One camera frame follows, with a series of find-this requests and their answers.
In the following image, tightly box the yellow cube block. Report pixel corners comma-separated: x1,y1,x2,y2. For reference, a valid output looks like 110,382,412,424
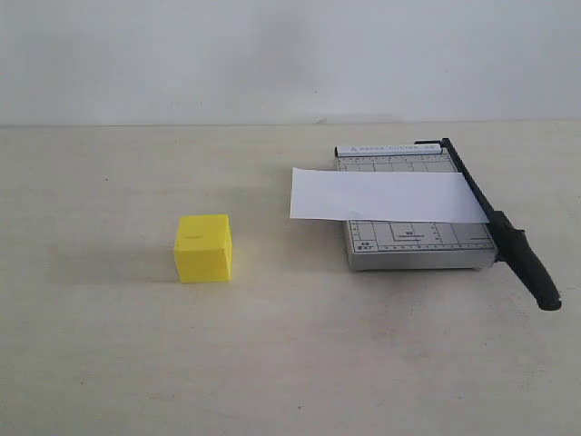
173,214,232,283

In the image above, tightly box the white paper sheet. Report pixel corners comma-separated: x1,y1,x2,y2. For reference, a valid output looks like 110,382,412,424
290,168,488,223

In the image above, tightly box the black cutter blade arm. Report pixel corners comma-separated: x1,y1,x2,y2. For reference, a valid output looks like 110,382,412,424
440,138,562,312

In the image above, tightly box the grey paper cutter base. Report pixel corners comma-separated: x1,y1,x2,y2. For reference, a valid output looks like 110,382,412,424
335,141,497,272

